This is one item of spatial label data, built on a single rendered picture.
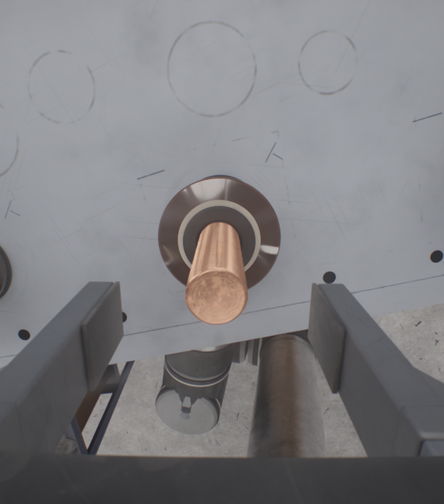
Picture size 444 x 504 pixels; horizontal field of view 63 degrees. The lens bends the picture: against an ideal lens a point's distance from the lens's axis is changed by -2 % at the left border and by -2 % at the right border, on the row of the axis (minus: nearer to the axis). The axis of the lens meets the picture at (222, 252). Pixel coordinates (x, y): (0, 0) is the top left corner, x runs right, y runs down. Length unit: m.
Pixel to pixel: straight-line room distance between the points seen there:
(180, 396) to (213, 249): 0.44
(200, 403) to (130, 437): 1.83
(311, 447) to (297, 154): 0.33
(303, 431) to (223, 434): 1.86
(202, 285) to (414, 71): 0.31
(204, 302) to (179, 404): 0.46
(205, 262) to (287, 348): 0.49
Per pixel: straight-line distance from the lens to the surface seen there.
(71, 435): 1.25
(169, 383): 0.62
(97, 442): 1.33
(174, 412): 0.65
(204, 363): 0.56
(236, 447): 2.42
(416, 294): 0.45
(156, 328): 0.42
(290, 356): 0.64
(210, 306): 0.18
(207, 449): 2.43
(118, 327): 0.16
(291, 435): 0.49
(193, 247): 0.27
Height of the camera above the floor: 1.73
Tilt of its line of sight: 74 degrees down
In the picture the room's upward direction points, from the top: 179 degrees counter-clockwise
